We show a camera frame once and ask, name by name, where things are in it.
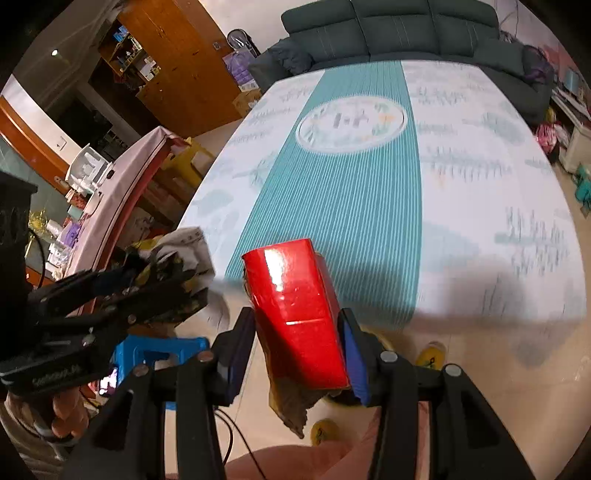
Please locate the red gift box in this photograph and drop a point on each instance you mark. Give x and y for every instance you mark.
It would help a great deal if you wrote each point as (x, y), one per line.
(296, 315)

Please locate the white appliance on table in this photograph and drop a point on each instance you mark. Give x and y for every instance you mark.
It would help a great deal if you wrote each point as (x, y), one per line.
(87, 171)

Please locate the black gold wrapper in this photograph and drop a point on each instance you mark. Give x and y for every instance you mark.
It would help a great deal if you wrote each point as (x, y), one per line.
(177, 258)

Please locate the cardboard box on floor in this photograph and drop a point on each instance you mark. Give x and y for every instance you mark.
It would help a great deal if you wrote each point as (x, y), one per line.
(246, 100)

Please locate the right yellow slipper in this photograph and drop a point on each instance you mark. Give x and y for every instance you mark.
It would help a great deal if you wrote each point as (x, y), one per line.
(433, 356)

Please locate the pink cloth side table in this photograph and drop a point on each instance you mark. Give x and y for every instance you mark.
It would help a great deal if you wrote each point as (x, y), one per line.
(132, 171)

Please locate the purple package stack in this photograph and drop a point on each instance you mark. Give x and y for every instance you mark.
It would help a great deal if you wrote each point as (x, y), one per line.
(237, 64)

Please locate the pink trouser legs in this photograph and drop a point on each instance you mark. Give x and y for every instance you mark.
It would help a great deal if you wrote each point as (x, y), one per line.
(333, 457)

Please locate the dark bin with yellow rim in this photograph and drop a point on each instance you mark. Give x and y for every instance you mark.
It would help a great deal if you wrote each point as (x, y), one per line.
(345, 397)

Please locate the wooden cabinet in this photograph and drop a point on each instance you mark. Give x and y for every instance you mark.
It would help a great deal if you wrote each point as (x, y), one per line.
(161, 63)

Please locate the yellow slipper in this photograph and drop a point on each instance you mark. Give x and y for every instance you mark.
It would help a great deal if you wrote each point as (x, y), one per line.
(325, 430)
(433, 356)

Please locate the yellow plastic stool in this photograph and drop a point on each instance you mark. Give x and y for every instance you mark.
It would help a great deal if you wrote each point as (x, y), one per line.
(190, 164)

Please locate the pink patterned bag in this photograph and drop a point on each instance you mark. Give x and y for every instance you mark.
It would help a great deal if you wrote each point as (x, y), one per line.
(552, 137)

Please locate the left yellow slipper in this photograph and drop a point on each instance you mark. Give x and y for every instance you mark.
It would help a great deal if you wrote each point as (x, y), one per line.
(325, 430)

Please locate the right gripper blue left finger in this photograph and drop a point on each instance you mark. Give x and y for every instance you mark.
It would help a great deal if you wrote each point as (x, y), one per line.
(231, 351)

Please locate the person left hand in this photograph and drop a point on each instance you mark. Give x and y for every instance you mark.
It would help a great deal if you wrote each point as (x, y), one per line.
(70, 416)

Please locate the blue plastic stool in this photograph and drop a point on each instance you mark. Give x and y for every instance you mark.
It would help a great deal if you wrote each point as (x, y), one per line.
(135, 350)

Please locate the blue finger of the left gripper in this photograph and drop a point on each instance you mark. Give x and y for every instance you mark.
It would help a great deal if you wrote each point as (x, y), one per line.
(162, 304)
(72, 292)

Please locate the dark green three-seat sofa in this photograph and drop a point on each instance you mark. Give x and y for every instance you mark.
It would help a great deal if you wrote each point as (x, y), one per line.
(326, 34)

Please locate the white low cabinet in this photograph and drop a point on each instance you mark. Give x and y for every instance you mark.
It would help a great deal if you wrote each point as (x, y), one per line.
(574, 137)

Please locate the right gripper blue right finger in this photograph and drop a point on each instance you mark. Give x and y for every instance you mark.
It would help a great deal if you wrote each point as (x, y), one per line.
(362, 352)

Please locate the gold foil snack bag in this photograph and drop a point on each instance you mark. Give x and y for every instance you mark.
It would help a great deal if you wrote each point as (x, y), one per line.
(288, 397)

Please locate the teal toy scooter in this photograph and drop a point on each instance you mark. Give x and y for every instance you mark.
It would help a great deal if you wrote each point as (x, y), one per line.
(582, 179)

